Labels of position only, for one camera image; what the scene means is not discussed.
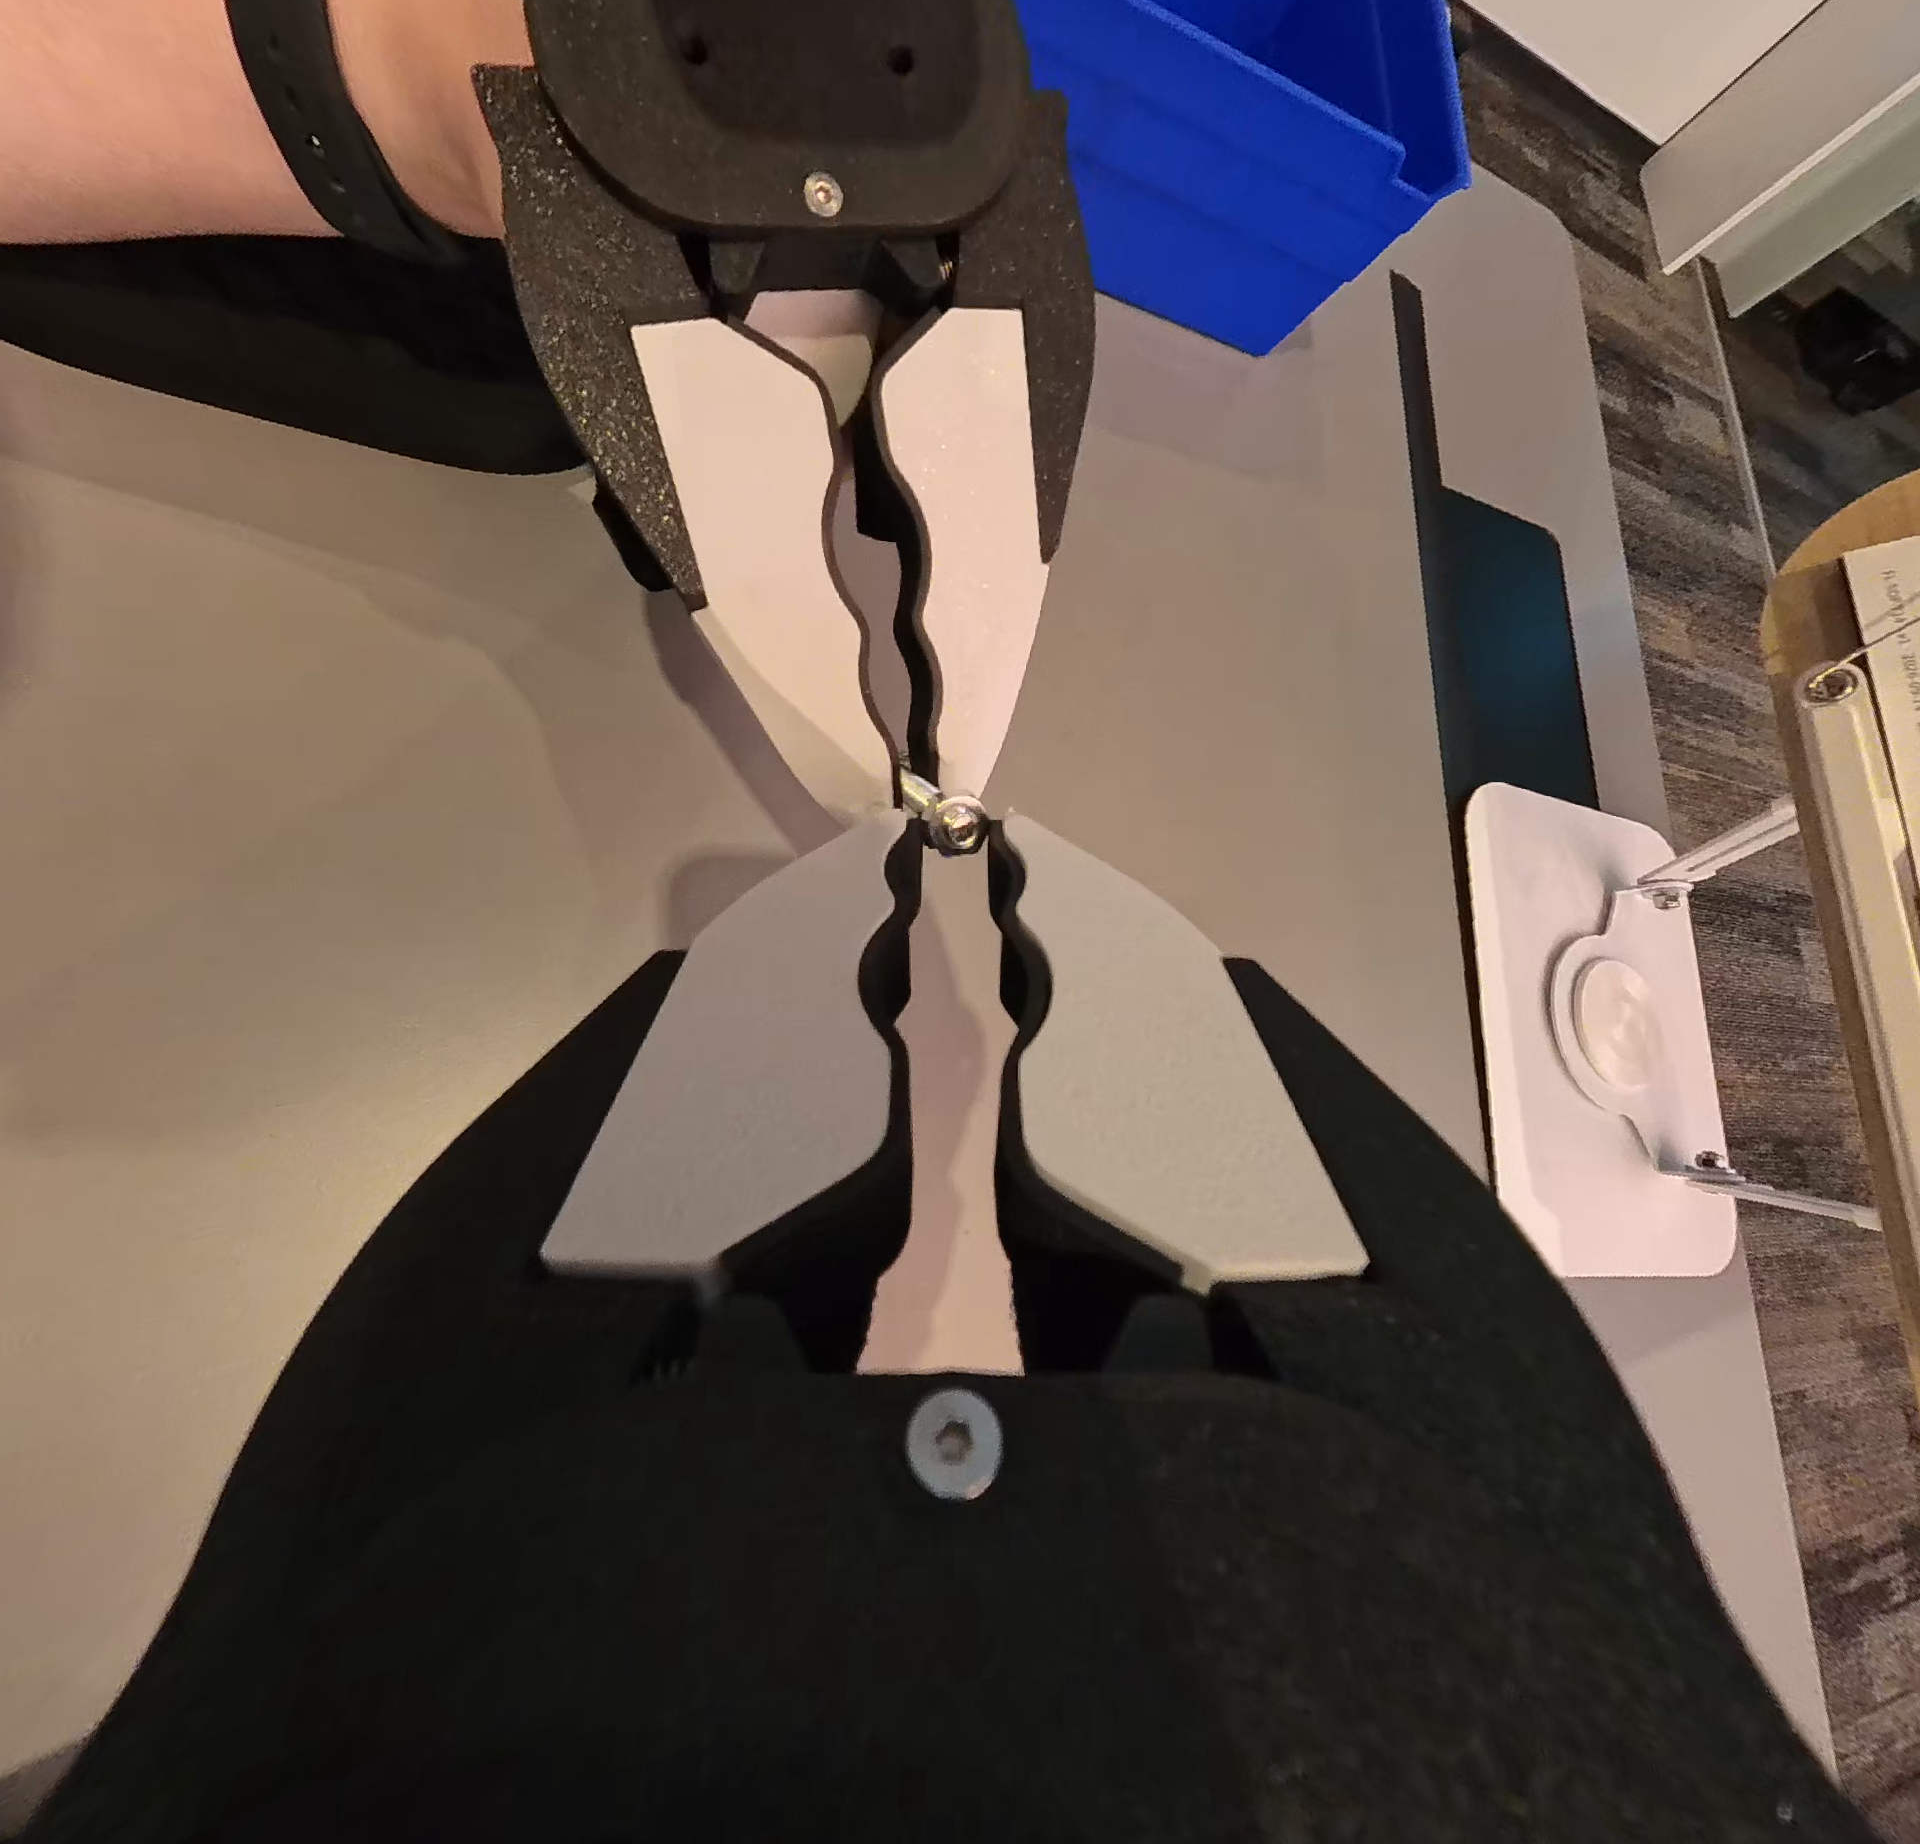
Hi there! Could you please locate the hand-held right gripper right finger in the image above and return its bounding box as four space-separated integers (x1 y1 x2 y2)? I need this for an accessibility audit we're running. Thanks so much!
981 810 1370 1298

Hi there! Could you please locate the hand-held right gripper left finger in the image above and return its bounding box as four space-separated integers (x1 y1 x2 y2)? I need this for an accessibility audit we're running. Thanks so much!
537 810 920 1298

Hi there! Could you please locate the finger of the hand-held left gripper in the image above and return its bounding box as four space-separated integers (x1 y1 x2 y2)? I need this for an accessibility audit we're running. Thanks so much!
627 315 920 815
855 304 1043 812

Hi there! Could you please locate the silver bolt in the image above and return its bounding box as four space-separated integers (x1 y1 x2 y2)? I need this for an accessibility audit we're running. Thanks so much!
894 768 994 863

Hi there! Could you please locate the blue plastic bin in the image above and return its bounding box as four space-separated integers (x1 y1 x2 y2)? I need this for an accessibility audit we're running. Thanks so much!
1001 0 1475 362

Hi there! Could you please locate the person's left forearm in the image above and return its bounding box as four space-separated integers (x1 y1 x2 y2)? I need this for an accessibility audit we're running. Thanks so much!
0 0 354 248

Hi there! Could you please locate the person's left hand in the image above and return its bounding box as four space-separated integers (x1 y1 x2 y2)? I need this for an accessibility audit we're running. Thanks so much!
321 0 530 234

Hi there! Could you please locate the white stand base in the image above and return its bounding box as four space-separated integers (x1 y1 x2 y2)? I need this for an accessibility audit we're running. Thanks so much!
1461 780 1888 1284

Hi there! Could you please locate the black wristband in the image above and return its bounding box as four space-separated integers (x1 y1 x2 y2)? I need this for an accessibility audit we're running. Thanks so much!
217 0 511 269

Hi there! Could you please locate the wooden board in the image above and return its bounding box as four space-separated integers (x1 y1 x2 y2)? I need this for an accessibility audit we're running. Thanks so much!
1758 471 1920 1231

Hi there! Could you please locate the white instruction sheet stand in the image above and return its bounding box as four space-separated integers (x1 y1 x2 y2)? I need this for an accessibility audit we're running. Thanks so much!
1837 531 1920 713

